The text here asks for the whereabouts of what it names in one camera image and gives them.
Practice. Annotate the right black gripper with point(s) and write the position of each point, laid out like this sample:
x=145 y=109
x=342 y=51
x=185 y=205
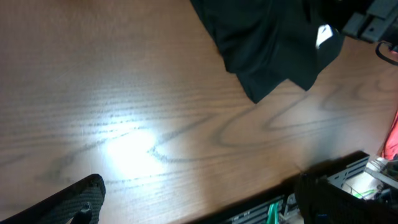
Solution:
x=367 y=20

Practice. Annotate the black t-shirt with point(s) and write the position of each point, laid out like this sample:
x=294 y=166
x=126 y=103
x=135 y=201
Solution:
x=265 y=42

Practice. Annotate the red printed t-shirt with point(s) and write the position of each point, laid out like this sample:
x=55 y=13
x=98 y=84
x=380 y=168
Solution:
x=389 y=149

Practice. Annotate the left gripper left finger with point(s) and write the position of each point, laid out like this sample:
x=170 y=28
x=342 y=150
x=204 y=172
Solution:
x=81 y=202

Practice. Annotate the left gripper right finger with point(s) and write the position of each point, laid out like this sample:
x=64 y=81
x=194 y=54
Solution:
x=321 y=202

